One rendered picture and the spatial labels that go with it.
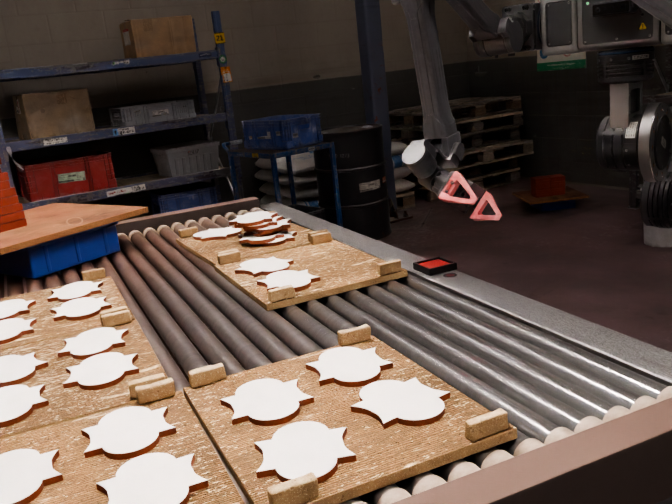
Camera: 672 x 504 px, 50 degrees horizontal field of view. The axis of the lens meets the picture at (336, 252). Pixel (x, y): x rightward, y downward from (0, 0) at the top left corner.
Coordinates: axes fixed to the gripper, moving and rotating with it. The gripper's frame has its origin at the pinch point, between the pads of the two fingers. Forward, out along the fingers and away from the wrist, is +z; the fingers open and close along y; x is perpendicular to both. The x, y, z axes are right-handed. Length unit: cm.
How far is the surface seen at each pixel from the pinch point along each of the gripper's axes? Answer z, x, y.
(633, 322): -70, -6, -235
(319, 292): -16.6, -34.4, 12.2
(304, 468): 42, -40, 55
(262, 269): -39, -40, 11
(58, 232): -94, -67, 37
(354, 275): -20.3, -28.6, 1.9
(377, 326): 5.9, -30.3, 15.8
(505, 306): 15.1, -14.6, -3.1
